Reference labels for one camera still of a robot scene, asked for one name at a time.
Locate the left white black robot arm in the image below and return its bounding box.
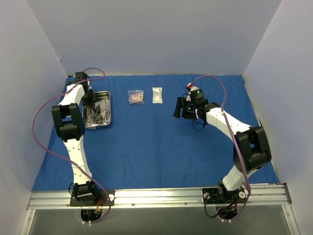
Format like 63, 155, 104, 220
51, 79, 99, 205

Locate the front aluminium rail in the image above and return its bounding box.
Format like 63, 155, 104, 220
27, 184, 291, 210

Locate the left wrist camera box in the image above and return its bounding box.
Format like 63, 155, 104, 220
75, 71, 88, 80

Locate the white paper packet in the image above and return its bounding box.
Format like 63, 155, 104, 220
152, 87, 163, 104

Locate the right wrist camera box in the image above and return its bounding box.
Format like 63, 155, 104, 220
190, 89, 208, 106

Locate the steel instrument tray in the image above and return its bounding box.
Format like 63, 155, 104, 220
83, 91, 112, 130

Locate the purple printed packet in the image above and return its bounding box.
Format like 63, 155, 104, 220
128, 90, 144, 104

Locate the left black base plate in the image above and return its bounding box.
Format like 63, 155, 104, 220
69, 189, 115, 207

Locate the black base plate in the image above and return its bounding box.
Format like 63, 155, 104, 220
201, 187, 246, 204
69, 189, 115, 207

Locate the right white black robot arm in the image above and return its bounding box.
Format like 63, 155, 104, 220
173, 96, 272, 202

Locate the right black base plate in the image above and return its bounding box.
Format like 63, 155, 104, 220
201, 187, 246, 204

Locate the instruments pile in tray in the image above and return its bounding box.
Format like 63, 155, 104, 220
83, 100, 111, 127

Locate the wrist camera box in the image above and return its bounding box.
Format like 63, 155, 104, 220
190, 89, 208, 106
75, 71, 88, 80

